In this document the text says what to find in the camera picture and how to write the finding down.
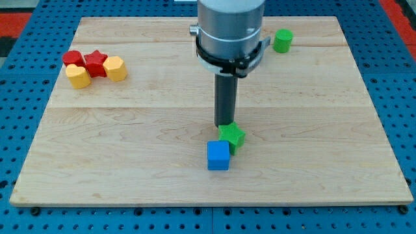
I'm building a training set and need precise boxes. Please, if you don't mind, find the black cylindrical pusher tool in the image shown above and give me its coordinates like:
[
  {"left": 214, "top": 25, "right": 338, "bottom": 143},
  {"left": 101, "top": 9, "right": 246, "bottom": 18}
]
[{"left": 214, "top": 75, "right": 238, "bottom": 127}]

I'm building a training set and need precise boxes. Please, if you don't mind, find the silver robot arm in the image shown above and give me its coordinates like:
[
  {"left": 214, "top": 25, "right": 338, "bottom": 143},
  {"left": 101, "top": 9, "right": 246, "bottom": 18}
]
[{"left": 189, "top": 0, "right": 270, "bottom": 127}]

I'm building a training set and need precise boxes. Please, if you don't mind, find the green star block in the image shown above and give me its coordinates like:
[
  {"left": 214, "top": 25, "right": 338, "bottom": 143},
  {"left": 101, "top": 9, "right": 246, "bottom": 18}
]
[{"left": 218, "top": 122, "right": 246, "bottom": 155}]

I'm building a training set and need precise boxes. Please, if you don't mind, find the red star block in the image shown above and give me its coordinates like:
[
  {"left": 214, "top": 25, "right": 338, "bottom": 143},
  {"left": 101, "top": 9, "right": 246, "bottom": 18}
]
[{"left": 84, "top": 50, "right": 108, "bottom": 78}]

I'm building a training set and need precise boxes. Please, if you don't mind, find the blue cube block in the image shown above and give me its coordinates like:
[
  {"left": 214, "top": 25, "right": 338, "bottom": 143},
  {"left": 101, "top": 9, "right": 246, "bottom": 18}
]
[{"left": 207, "top": 140, "right": 230, "bottom": 170}]

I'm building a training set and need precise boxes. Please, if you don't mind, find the green cylinder block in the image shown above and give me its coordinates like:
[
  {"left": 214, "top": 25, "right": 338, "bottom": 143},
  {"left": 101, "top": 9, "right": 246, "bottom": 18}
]
[{"left": 273, "top": 29, "right": 293, "bottom": 53}]

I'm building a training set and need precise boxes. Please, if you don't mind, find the light wooden board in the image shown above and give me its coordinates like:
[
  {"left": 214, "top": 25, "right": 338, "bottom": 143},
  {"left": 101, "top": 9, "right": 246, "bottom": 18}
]
[{"left": 10, "top": 16, "right": 413, "bottom": 207}]

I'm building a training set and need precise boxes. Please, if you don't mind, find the yellow hexagon block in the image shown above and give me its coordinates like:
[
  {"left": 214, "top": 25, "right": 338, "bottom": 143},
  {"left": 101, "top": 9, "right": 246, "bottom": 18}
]
[{"left": 103, "top": 56, "right": 127, "bottom": 82}]

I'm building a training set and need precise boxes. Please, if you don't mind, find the yellow heart block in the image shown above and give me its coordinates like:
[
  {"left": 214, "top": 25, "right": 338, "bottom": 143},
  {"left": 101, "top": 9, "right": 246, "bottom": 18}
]
[{"left": 65, "top": 64, "right": 91, "bottom": 89}]

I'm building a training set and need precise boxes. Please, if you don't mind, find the red cylinder block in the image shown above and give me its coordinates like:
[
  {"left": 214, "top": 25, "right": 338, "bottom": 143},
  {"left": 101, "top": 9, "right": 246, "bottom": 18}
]
[{"left": 62, "top": 50, "right": 85, "bottom": 67}]

